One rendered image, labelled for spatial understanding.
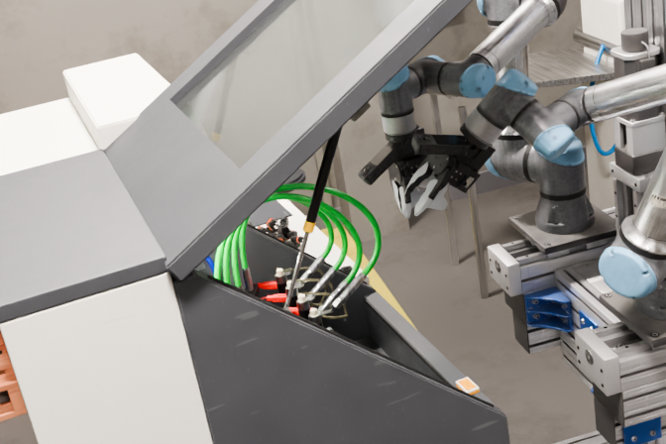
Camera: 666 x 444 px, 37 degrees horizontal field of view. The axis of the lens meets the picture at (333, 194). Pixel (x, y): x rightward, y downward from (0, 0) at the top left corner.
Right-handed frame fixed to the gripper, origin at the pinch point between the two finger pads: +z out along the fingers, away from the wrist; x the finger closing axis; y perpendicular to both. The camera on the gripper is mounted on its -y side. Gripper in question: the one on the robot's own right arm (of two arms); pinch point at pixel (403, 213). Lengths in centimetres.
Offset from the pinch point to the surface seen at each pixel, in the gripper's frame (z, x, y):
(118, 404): -4, -47, -75
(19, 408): 120, 187, -108
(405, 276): 123, 196, 74
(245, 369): -2, -47, -53
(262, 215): 24, 82, -14
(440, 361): 27.7, -20.9, -4.9
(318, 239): 25, 54, -6
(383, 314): 27.8, 6.8, -6.8
